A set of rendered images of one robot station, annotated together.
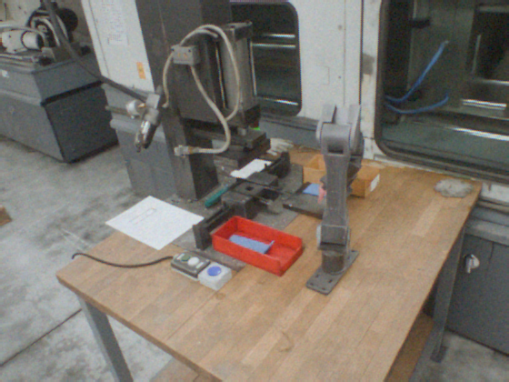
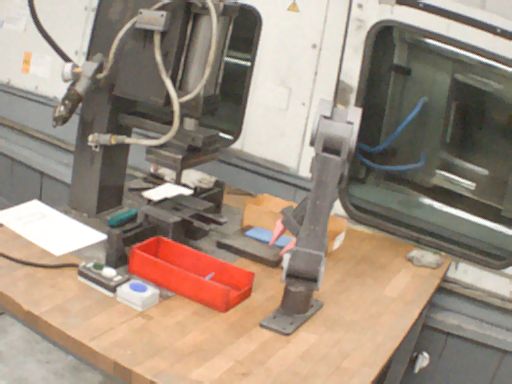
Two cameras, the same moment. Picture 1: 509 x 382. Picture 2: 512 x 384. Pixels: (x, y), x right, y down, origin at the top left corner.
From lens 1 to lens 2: 0.51 m
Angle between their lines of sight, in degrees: 21
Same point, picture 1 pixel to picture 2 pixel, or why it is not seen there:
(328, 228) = (302, 254)
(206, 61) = (176, 30)
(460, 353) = not seen: outside the picture
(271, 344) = (223, 367)
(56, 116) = not seen: outside the picture
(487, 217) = (448, 304)
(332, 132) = (331, 126)
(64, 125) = not seen: outside the picture
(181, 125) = (108, 106)
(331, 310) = (294, 349)
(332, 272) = (294, 314)
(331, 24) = (303, 40)
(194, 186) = (98, 196)
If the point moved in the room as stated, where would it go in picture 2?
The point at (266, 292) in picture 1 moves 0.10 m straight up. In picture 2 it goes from (208, 324) to (215, 281)
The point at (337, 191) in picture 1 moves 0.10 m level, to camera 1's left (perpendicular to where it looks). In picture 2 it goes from (324, 203) to (275, 199)
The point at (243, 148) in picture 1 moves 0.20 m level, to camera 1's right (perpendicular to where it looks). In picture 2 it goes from (187, 145) to (271, 154)
